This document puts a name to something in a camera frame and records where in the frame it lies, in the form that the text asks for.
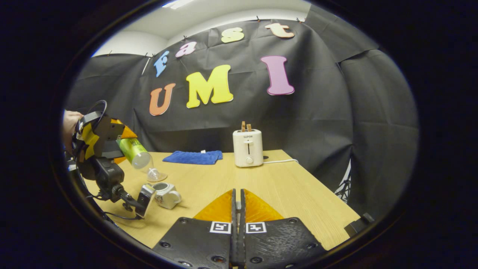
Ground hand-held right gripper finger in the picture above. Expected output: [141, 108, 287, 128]
[239, 188, 329, 269]
[151, 188, 238, 269]

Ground green label water bottle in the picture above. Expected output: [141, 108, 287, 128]
[117, 137, 160, 180]

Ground white ceramic teacup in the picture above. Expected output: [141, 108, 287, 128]
[152, 182, 182, 210]

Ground blue towel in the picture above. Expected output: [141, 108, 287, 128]
[162, 150, 223, 165]

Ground white toaster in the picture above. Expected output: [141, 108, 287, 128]
[233, 129, 264, 168]

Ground black tripod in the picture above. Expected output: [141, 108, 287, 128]
[334, 159, 353, 204]

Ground small black box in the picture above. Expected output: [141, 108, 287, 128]
[344, 213, 375, 238]

